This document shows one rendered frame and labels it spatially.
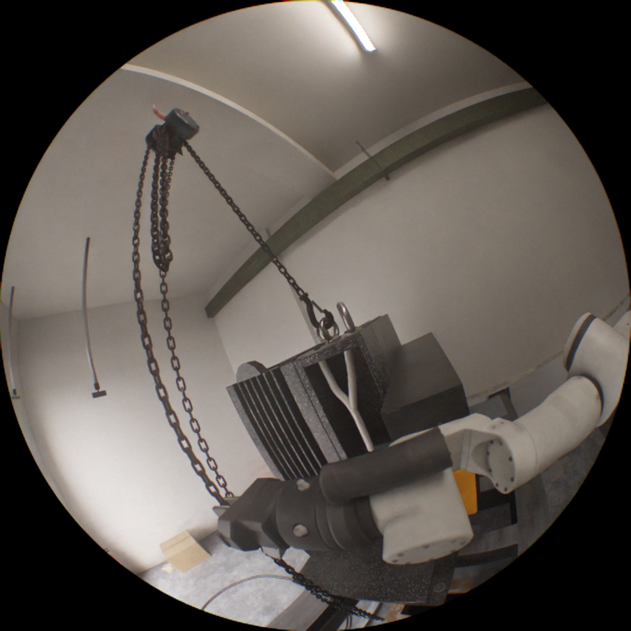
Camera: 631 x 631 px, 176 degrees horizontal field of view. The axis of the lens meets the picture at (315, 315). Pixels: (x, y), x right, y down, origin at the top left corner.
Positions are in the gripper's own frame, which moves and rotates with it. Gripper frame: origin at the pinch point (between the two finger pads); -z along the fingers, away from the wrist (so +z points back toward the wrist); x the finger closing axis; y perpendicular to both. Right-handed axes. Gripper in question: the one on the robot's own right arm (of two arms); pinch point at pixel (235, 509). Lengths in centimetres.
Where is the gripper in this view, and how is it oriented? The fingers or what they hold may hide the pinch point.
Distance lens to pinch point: 32.7
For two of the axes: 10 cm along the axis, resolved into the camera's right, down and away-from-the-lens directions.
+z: 8.5, -4.6, -2.5
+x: 2.9, 0.3, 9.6
